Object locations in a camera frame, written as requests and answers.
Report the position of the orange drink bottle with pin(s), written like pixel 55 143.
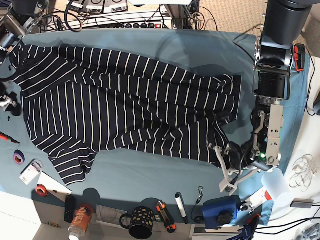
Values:
pixel 80 222

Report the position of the purple tape roll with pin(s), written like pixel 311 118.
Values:
pixel 18 157

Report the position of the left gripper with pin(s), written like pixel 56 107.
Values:
pixel 238 158

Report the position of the white black marker pen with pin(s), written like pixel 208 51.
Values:
pixel 181 208

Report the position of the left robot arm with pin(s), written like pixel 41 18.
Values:
pixel 274 57

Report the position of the black mug with yellow leaves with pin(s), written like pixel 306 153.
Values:
pixel 141 222

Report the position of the black remote control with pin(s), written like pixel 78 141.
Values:
pixel 69 209

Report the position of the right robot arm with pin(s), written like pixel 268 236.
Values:
pixel 21 17

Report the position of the translucent plastic cup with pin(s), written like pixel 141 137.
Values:
pixel 277 187

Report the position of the white red card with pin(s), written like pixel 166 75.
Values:
pixel 256 200

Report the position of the white paper sheet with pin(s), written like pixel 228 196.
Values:
pixel 52 185

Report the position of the red tape roll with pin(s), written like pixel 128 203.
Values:
pixel 41 190

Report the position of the white packaged card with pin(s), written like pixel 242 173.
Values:
pixel 34 168

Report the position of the orange black clamp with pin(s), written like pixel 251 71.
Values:
pixel 299 57

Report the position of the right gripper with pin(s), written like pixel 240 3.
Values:
pixel 9 102

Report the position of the navy white striped t-shirt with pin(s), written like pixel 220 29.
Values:
pixel 78 101

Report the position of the grey small box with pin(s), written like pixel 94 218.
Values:
pixel 302 203

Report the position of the orange handled screwdriver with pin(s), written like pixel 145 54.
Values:
pixel 8 138

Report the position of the orange black utility knife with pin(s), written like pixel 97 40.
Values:
pixel 166 217

